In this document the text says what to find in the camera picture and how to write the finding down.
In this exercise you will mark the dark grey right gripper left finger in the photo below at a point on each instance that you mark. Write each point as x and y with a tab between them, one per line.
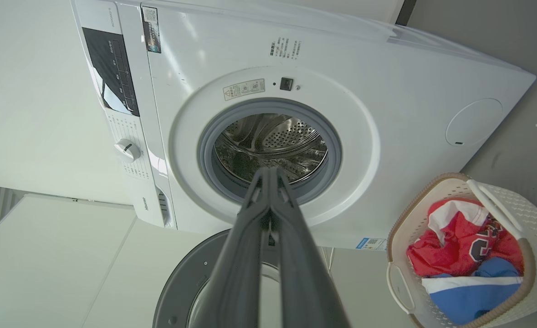
236	273

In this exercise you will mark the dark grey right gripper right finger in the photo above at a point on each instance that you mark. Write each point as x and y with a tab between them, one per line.
302	273

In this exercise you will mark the dark round washer door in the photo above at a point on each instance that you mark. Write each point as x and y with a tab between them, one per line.
181	287

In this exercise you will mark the black door latch socket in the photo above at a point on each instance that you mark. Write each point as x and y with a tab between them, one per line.
286	84

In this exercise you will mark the white front-load washing machine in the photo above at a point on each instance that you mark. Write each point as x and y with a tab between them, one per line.
409	91

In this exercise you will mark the blue energy label sticker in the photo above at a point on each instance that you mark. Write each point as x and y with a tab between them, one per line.
371	243

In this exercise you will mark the steel perforated drum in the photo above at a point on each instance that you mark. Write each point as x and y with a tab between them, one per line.
273	136

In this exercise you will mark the red and white jersey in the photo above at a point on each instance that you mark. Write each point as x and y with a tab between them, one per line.
455	246

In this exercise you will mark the white control knob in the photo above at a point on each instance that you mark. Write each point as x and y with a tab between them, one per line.
127	151

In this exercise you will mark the blue and white garment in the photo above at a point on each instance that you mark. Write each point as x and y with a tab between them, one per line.
468	300

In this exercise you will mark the white cabinet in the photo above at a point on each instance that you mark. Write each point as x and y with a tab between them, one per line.
54	273

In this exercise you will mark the white warning sticker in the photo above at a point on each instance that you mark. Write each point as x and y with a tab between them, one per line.
244	89

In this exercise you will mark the round white filter cover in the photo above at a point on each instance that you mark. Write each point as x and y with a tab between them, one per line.
474	122

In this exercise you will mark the black control display panel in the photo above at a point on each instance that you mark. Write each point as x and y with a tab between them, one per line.
111	70

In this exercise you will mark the black product sticker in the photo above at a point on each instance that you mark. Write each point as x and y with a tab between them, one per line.
151	29

